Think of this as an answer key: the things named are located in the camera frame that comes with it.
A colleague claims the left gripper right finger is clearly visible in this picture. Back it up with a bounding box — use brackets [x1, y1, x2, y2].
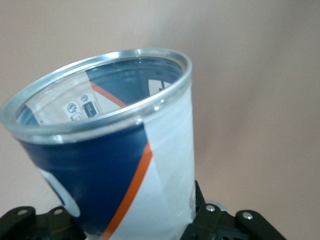
[184, 179, 289, 240]

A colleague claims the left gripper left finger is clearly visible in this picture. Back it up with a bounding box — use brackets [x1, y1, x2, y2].
[0, 205, 87, 240]

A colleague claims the tennis ball can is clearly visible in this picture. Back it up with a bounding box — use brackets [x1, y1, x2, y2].
[0, 46, 196, 240]

